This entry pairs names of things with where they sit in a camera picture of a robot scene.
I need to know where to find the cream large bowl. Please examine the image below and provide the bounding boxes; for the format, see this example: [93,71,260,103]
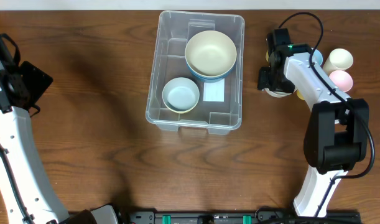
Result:
[184,30,237,76]

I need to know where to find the pink cup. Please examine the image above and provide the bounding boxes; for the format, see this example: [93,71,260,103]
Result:
[329,70,353,92]

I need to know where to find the clear plastic storage bin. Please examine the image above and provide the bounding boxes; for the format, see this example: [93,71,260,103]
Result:
[146,11,245,134]

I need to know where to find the light blue cup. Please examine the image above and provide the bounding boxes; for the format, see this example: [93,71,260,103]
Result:
[313,49,323,66]

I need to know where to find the yellow small bowl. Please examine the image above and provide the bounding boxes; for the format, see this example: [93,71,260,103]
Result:
[165,105,196,114]

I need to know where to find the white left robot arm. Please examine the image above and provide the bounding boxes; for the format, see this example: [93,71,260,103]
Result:
[0,62,118,224]

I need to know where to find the light grey small bowl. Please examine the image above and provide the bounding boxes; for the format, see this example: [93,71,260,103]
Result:
[162,77,200,108]

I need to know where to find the white label in bin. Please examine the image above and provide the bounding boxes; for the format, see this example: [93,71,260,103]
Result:
[203,79,225,102]

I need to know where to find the white small bowl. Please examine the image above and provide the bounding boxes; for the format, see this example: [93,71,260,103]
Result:
[264,88,290,98]

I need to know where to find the dark blue bowl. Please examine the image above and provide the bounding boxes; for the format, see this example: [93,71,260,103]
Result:
[186,63,236,83]

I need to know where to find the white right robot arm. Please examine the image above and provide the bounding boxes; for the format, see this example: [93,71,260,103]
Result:
[257,42,373,218]

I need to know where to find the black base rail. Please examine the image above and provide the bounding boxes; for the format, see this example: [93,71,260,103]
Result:
[126,207,362,224]

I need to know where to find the cream cup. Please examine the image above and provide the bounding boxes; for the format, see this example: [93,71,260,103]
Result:
[323,49,354,75]

